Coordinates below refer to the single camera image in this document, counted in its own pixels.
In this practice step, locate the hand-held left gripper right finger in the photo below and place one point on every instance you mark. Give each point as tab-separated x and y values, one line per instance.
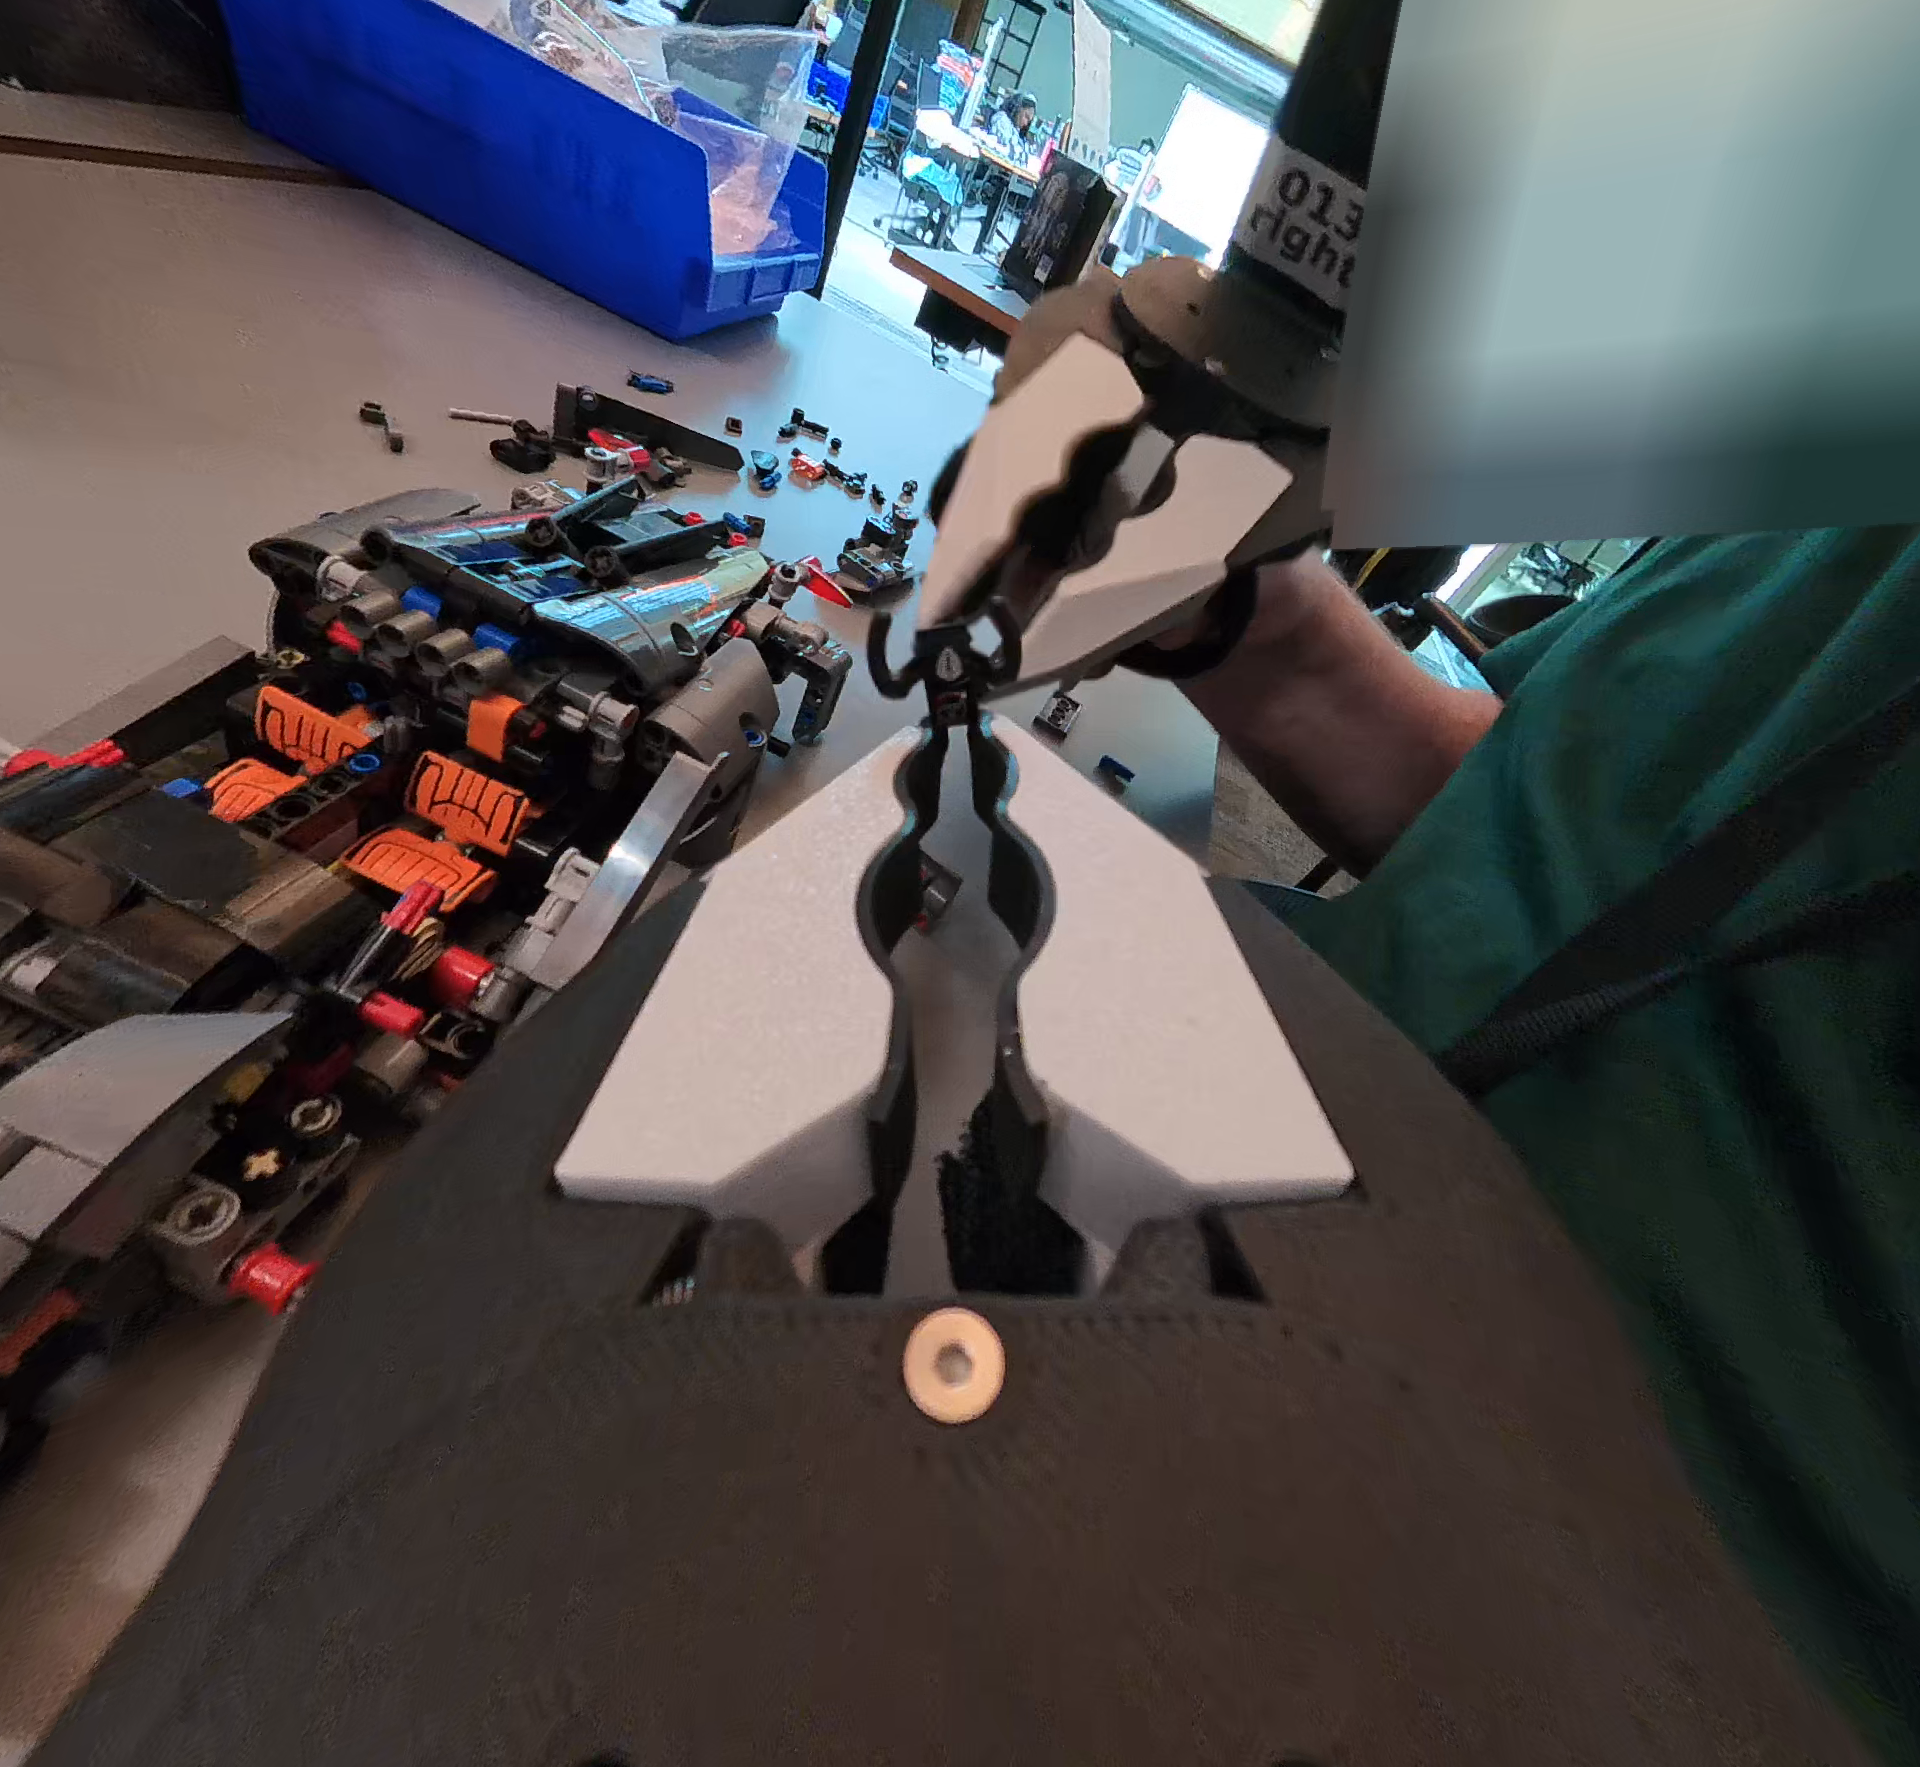
1154	1034

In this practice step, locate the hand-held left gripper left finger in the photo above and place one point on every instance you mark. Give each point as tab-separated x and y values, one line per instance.
735	1034

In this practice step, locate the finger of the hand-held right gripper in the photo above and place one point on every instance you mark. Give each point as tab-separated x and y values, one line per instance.
1170	538
1033	447

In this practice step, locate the black lego steering wheel assembly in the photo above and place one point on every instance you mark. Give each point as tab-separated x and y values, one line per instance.
950	664

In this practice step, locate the grey black lego car model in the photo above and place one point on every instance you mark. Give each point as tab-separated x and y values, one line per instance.
452	687

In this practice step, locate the scattered loose lego pieces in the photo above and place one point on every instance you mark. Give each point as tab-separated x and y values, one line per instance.
629	424

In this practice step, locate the person's right hand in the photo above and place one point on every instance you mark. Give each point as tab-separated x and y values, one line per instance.
1289	626

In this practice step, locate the white board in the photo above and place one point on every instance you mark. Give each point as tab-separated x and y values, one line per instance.
1208	176

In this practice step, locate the wooden background table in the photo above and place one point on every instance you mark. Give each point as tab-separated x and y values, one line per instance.
944	274

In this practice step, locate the black printed box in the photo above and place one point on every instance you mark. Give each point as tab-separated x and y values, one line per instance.
1058	222

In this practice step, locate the person's green shirt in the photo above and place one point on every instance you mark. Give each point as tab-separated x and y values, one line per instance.
1726	1048

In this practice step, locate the crumpled clear plastic bags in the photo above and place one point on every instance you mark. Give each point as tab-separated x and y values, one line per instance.
600	11

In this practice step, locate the blue storage bin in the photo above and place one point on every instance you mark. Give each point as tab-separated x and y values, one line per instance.
452	133

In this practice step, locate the black door frame post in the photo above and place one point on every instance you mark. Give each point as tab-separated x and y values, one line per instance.
884	41

